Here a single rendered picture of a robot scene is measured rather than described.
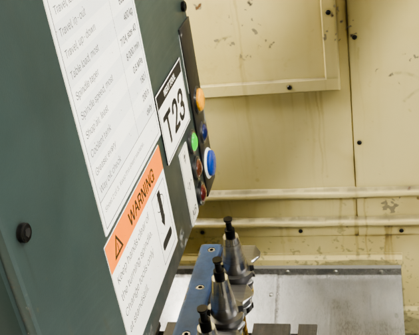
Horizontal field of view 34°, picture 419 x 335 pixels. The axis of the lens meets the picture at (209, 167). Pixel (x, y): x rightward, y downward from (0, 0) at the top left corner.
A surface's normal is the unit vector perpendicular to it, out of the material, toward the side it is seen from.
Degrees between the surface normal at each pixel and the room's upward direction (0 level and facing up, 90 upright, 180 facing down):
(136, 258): 90
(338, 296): 24
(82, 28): 90
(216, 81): 90
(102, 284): 90
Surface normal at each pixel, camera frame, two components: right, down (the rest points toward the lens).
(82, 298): 0.97, -0.04
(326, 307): -0.21, -0.59
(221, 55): -0.18, 0.50
